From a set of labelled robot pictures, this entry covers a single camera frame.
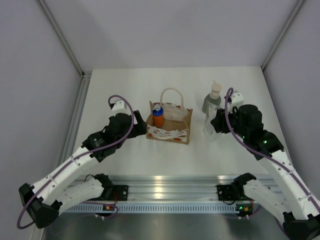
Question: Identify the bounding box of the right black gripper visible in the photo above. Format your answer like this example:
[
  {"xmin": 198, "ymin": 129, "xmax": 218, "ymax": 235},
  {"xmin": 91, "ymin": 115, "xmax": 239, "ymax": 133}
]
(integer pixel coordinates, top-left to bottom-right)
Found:
[{"xmin": 211, "ymin": 104, "xmax": 249, "ymax": 140}]

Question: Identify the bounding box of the silver refill pouch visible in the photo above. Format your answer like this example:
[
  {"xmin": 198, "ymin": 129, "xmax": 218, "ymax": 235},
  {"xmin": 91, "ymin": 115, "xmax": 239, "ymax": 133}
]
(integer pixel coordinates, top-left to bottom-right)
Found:
[{"xmin": 202, "ymin": 102, "xmax": 222, "ymax": 143}]

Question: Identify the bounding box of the grey pump bottle beige cap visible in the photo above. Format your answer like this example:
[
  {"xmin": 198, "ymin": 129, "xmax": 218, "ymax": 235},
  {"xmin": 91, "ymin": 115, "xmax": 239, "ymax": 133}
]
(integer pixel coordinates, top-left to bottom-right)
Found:
[{"xmin": 202, "ymin": 81, "xmax": 222, "ymax": 113}]

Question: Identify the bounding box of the burlap watermelon canvas bag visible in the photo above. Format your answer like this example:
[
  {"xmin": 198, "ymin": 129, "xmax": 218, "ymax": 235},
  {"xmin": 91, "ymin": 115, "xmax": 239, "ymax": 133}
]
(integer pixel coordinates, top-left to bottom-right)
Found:
[{"xmin": 146, "ymin": 87, "xmax": 193, "ymax": 145}]

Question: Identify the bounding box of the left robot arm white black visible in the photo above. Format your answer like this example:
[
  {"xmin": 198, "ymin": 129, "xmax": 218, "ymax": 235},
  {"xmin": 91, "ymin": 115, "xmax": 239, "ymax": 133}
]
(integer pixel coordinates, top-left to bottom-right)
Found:
[{"xmin": 18, "ymin": 110, "xmax": 147, "ymax": 229}]

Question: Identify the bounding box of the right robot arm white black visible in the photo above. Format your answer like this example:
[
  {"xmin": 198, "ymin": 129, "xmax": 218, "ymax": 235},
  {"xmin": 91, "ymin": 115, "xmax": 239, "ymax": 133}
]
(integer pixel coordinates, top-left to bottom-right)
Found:
[{"xmin": 210, "ymin": 104, "xmax": 320, "ymax": 240}]

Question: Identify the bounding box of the white plastic pouch in bag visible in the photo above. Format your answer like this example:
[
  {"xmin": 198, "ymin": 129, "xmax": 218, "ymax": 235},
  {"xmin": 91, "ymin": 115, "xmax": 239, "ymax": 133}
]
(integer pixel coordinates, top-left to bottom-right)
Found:
[{"xmin": 161, "ymin": 103, "xmax": 188, "ymax": 122}]

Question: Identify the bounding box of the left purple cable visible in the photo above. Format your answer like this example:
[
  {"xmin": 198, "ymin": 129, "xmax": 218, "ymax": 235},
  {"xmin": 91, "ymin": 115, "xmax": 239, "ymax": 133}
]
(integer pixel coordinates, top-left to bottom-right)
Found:
[{"xmin": 16, "ymin": 94, "xmax": 135, "ymax": 230}]

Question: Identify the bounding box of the purple cable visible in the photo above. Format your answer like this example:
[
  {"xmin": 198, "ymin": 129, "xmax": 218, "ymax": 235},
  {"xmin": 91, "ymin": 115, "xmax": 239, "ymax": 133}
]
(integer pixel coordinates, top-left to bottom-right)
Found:
[
  {"xmin": 16, "ymin": 94, "xmax": 135, "ymax": 230},
  {"xmin": 224, "ymin": 87, "xmax": 320, "ymax": 226}
]

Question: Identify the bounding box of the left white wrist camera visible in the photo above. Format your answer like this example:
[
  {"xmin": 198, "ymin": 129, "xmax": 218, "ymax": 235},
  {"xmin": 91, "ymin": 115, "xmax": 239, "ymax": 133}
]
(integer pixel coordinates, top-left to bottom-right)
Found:
[{"xmin": 111, "ymin": 99, "xmax": 127, "ymax": 113}]

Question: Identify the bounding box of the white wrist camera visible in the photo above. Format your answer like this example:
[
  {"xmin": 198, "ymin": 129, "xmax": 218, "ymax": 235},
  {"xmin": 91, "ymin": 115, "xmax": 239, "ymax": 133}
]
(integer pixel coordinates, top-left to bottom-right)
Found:
[
  {"xmin": 229, "ymin": 90, "xmax": 245, "ymax": 110},
  {"xmin": 111, "ymin": 99, "xmax": 127, "ymax": 113}
]

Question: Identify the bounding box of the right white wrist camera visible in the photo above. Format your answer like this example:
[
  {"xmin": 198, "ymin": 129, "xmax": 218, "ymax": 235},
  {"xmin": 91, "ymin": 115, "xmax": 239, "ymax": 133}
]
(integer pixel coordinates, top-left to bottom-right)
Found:
[{"xmin": 229, "ymin": 90, "xmax": 245, "ymax": 110}]

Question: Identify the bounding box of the aluminium mounting rail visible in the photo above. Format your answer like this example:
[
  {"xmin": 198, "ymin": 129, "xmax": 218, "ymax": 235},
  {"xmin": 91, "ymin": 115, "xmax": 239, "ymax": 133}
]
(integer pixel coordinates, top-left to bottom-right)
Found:
[{"xmin": 38, "ymin": 174, "xmax": 313, "ymax": 203}]

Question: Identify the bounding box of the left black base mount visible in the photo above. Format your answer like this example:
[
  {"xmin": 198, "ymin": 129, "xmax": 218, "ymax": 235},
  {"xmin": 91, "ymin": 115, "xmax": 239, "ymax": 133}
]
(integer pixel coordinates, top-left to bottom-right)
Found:
[{"xmin": 110, "ymin": 185, "xmax": 129, "ymax": 202}]

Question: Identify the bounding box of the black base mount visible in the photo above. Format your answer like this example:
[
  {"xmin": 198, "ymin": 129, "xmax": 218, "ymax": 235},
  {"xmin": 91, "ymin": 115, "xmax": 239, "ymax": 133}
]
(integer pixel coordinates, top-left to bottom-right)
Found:
[
  {"xmin": 110, "ymin": 185, "xmax": 129, "ymax": 202},
  {"xmin": 216, "ymin": 184, "xmax": 238, "ymax": 202}
]

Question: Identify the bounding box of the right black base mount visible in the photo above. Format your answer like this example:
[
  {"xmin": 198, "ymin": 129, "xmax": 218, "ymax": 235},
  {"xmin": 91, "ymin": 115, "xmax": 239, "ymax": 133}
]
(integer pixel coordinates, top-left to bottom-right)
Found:
[{"xmin": 216, "ymin": 184, "xmax": 238, "ymax": 202}]

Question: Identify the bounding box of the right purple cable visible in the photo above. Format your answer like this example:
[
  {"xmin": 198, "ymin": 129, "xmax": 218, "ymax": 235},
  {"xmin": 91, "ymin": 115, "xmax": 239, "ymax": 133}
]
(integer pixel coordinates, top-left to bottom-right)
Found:
[{"xmin": 224, "ymin": 87, "xmax": 320, "ymax": 226}]

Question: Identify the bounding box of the white slotted cable duct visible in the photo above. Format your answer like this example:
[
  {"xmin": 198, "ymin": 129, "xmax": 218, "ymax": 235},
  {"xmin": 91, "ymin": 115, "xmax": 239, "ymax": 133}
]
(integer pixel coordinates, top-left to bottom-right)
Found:
[{"xmin": 66, "ymin": 203, "xmax": 253, "ymax": 214}]

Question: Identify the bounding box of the left aluminium frame post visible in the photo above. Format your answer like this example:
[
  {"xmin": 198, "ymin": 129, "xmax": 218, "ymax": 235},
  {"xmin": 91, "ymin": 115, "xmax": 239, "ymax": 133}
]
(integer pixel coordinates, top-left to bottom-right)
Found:
[{"xmin": 35, "ymin": 0, "xmax": 84, "ymax": 77}]

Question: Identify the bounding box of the aluminium frame post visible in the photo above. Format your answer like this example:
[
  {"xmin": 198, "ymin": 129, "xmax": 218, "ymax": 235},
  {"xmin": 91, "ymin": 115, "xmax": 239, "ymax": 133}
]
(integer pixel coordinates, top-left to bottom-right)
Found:
[
  {"xmin": 260, "ymin": 0, "xmax": 307, "ymax": 72},
  {"xmin": 35, "ymin": 0, "xmax": 84, "ymax": 77}
]

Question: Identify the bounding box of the right aluminium frame post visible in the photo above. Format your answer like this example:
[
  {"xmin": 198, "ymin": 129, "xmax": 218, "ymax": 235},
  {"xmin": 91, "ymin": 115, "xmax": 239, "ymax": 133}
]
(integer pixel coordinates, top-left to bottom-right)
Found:
[{"xmin": 260, "ymin": 0, "xmax": 307, "ymax": 72}]

